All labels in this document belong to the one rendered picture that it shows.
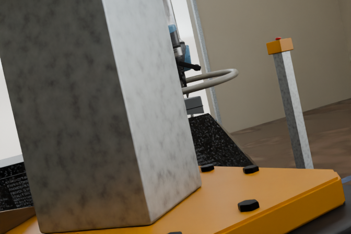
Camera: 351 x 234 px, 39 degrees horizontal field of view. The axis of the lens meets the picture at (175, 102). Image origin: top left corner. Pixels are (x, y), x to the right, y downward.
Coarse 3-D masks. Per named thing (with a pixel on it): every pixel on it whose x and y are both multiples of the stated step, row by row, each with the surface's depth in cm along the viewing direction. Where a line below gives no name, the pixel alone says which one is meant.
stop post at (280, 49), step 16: (272, 48) 322; (288, 48) 320; (288, 64) 321; (288, 80) 320; (288, 96) 321; (288, 112) 324; (288, 128) 327; (304, 128) 324; (304, 144) 323; (304, 160) 322
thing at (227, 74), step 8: (216, 72) 246; (224, 72) 241; (232, 72) 219; (192, 80) 253; (208, 80) 210; (216, 80) 210; (224, 80) 213; (184, 88) 208; (192, 88) 207; (200, 88) 208
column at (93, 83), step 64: (0, 0) 70; (64, 0) 65; (128, 0) 70; (64, 64) 67; (128, 64) 66; (64, 128) 68; (128, 128) 64; (64, 192) 69; (128, 192) 65; (192, 192) 77
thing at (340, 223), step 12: (348, 192) 74; (348, 204) 69; (324, 216) 66; (336, 216) 65; (348, 216) 64; (300, 228) 63; (312, 228) 62; (324, 228) 61; (336, 228) 61; (348, 228) 61
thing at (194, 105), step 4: (196, 96) 285; (200, 96) 284; (184, 100) 279; (188, 100) 280; (192, 100) 281; (196, 100) 282; (200, 100) 283; (188, 104) 279; (192, 104) 281; (196, 104) 282; (200, 104) 283; (188, 108) 279; (192, 108) 281; (196, 108) 282; (200, 108) 283; (188, 112) 279; (192, 112) 280; (196, 112) 282; (200, 112) 283
